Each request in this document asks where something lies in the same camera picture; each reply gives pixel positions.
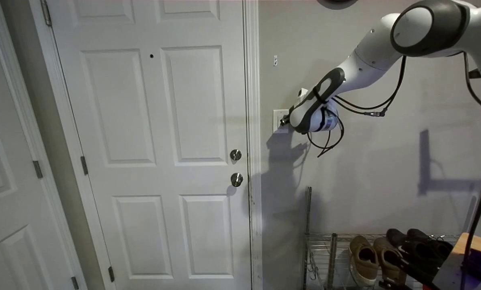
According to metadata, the white wall light switch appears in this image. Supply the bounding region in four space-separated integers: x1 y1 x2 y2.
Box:
273 109 291 133

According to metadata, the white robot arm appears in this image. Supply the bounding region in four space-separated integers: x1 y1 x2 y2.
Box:
289 0 481 133

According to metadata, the silver deadbolt lock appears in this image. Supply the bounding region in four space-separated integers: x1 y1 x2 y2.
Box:
230 148 242 162

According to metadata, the silver round door knob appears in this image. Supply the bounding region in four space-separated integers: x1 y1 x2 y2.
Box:
230 172 244 186

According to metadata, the white panel front door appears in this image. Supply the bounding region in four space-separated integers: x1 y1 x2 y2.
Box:
29 0 252 290

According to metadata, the tan left shoe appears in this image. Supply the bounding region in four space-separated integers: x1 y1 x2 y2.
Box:
349 235 380 286

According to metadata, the tan shoe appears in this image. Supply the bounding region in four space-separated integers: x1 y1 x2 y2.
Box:
349 235 380 286
373 236 406 286

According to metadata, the tan right shoe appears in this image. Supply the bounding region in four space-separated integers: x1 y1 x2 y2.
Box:
373 236 406 286

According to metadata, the black shoe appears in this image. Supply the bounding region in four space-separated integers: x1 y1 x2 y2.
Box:
386 228 452 290

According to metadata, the white far interior door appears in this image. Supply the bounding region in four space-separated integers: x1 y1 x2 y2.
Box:
0 4 89 290

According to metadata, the wooden block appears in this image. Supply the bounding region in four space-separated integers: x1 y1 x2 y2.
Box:
452 231 481 254

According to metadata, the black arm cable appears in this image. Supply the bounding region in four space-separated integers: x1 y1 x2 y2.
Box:
305 53 481 159

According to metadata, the metal wire shoe rack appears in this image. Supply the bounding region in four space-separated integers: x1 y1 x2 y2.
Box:
302 185 468 290

